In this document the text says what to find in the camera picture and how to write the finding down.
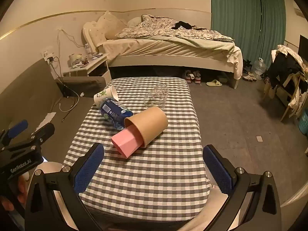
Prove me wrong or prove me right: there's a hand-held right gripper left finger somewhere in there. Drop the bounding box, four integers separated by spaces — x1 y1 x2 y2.
25 142 105 231

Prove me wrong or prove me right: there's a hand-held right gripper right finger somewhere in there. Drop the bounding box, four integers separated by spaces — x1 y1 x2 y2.
203 144 282 231

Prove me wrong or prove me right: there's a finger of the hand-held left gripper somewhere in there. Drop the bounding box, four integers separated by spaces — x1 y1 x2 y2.
14 122 55 150
0 120 28 147

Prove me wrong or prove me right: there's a pink cup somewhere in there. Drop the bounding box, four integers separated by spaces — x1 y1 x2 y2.
111 126 143 159

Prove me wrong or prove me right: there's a brown paper cup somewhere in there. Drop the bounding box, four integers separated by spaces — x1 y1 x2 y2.
124 106 168 148

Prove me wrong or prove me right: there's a white paper cup green print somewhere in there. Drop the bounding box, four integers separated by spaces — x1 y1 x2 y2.
93 85 119 107

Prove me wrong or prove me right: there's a clear plastic cup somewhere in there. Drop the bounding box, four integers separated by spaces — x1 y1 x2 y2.
144 84 169 110

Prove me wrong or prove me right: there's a person's left hand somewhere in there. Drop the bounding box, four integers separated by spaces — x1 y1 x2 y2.
0 172 32 224

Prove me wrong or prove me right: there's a white paper sheet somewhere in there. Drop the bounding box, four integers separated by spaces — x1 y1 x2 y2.
36 112 57 131

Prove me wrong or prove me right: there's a grey white checkered tablecloth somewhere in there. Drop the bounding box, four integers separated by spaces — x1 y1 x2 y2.
63 77 211 219

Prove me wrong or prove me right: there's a blue plastic bottle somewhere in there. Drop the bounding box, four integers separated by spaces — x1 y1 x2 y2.
100 97 134 130

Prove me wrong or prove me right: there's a white nightstand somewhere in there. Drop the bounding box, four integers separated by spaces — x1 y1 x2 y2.
63 53 111 84

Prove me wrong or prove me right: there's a clear water bottle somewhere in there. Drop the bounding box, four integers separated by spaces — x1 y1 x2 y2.
84 43 93 62

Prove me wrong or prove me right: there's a blue basket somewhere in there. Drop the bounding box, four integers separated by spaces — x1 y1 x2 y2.
298 109 308 136

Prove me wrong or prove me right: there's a white sneakers pair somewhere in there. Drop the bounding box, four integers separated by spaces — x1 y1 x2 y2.
242 72 257 82

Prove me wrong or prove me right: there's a wooden chair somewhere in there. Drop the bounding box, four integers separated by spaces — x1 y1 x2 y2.
280 71 308 123

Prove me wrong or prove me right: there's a large clear water jug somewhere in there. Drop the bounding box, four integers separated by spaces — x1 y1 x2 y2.
254 58 266 77

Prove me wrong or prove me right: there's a cream pillow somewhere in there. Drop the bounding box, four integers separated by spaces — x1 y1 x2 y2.
96 11 128 40

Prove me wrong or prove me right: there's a pile of clothes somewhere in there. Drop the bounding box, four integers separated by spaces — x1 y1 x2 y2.
266 44 308 90

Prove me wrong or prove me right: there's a white bed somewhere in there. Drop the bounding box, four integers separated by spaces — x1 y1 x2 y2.
83 11 243 89

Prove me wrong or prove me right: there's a black garment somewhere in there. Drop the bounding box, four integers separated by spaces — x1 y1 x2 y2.
174 21 201 31

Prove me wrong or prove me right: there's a patterned quilt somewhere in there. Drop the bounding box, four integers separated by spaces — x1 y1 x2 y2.
115 14 235 43

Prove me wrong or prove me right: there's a black television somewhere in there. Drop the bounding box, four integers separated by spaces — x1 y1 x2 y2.
299 35 308 54

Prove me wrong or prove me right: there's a green curtain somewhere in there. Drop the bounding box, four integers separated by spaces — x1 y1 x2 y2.
210 0 286 53

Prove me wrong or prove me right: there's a white cable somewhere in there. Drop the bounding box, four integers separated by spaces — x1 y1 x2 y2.
59 93 80 123

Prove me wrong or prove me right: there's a black cable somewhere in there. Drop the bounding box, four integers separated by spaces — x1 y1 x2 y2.
49 56 80 100

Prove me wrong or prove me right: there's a wall power socket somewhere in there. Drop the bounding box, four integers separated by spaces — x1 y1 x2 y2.
41 50 55 64

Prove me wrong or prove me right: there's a thin wall cable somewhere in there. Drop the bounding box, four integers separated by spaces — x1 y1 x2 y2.
56 28 84 49

